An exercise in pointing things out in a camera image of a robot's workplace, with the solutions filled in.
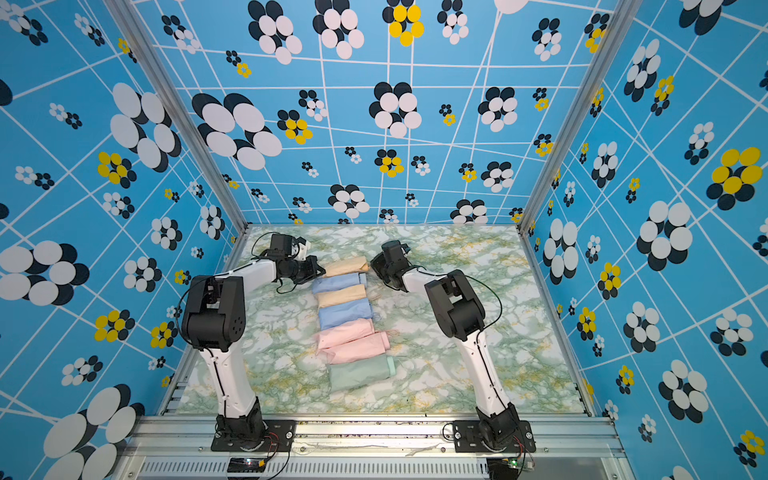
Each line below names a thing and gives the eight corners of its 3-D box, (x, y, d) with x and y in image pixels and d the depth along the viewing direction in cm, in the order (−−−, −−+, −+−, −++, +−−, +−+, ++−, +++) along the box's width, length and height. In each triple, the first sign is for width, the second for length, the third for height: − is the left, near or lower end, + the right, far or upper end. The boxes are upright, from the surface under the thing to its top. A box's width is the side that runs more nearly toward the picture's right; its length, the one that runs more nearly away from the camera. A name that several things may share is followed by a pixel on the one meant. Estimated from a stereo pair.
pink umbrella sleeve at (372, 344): (321, 370, 86) (319, 366, 83) (319, 353, 89) (317, 349, 86) (390, 349, 89) (390, 345, 87) (386, 334, 93) (385, 329, 90)
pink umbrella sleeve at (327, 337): (320, 351, 89) (318, 345, 86) (318, 338, 91) (316, 333, 88) (375, 334, 92) (374, 328, 89) (371, 322, 95) (370, 316, 92)
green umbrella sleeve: (330, 392, 82) (327, 388, 79) (328, 369, 86) (326, 364, 83) (398, 378, 84) (398, 374, 81) (393, 356, 89) (393, 351, 86)
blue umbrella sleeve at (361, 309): (321, 329, 94) (319, 323, 91) (320, 313, 97) (318, 307, 94) (373, 319, 96) (373, 313, 93) (370, 303, 99) (370, 297, 96)
